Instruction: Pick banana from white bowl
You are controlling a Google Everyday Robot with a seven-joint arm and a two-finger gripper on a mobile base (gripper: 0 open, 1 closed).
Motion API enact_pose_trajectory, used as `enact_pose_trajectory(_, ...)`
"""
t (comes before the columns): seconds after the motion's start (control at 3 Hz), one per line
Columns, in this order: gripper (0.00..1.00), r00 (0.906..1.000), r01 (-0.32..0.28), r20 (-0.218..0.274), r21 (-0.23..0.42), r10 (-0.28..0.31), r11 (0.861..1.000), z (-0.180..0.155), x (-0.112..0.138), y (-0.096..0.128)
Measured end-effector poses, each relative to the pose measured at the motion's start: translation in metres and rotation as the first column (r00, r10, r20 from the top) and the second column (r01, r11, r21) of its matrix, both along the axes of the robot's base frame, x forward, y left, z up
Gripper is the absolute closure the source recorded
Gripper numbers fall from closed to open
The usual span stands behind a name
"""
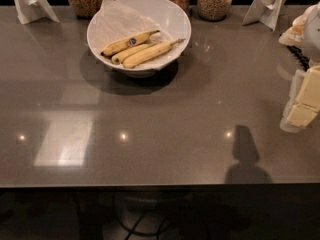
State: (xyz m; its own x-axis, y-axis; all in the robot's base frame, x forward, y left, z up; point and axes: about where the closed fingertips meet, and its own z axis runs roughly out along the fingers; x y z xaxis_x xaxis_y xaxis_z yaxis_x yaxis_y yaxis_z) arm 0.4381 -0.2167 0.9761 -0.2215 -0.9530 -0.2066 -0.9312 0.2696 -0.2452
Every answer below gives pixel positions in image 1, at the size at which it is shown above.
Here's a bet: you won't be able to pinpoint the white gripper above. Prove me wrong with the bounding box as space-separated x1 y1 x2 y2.
280 66 320 133

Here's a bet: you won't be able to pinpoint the long front yellow banana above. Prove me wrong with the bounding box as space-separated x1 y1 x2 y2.
122 39 183 69

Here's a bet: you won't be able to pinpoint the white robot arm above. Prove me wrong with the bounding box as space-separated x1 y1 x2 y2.
279 2 320 133

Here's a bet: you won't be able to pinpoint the banana with blue sticker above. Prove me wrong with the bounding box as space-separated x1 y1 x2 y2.
101 30 159 57

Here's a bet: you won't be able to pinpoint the white ceramic bowl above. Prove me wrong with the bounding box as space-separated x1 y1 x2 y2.
86 0 193 79

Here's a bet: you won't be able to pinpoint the small middle yellow banana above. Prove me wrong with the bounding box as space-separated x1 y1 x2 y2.
111 43 154 65

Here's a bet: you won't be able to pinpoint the white paper bowl liner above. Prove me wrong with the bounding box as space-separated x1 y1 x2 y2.
90 0 185 71

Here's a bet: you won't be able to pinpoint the glass jar pale beans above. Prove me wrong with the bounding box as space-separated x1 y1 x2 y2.
197 0 233 21

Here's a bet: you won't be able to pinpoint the black cable chain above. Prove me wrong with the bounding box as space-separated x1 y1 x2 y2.
286 44 311 72

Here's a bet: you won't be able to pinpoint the black cables under table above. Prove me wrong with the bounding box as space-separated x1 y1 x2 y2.
113 190 174 240

